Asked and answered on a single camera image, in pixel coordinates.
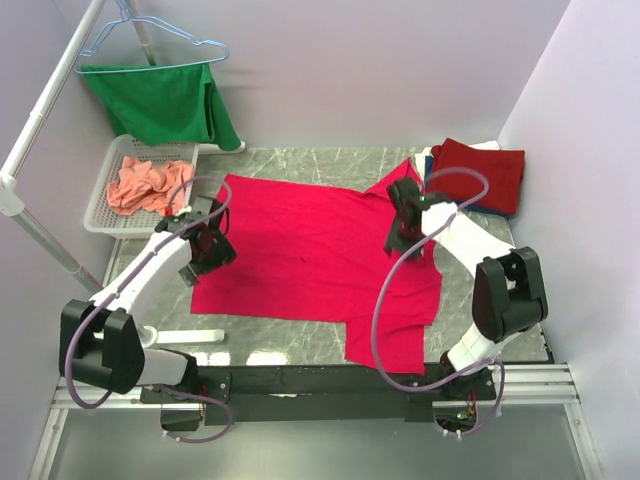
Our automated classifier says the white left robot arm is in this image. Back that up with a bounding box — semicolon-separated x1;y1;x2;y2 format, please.
59;196;236;402

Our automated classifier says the pink-red t-shirt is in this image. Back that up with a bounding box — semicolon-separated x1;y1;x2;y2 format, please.
191;160;442;374

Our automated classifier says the blue folded t-shirt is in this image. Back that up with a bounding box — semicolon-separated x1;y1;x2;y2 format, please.
416;155;509;219

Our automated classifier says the aluminium rail frame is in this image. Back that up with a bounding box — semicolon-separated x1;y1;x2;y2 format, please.
30;364;605;479

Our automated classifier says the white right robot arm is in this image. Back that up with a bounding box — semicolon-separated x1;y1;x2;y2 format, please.
370;167;548;399

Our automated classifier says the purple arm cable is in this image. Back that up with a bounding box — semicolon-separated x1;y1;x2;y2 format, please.
63;177;236;444
370;167;504;439

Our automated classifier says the dark red folded t-shirt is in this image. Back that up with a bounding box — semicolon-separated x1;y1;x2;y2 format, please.
428;138;525;217

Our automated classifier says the white plastic laundry basket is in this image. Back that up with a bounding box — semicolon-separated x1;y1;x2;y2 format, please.
84;135;199;239

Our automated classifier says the salmon orange t-shirt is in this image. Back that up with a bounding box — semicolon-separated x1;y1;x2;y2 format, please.
107;156;195;216

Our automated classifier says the green hanging t-shirt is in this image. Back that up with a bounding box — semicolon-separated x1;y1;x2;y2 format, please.
81;64;242;151

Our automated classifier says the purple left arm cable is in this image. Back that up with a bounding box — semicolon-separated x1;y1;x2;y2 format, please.
63;177;236;444

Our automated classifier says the white clothes rack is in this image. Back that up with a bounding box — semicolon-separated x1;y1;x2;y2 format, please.
0;0;247;351

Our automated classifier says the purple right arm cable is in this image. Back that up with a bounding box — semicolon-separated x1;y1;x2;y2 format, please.
370;167;504;439

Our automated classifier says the light blue wire hanger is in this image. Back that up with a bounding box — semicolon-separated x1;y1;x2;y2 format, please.
73;1;231;75

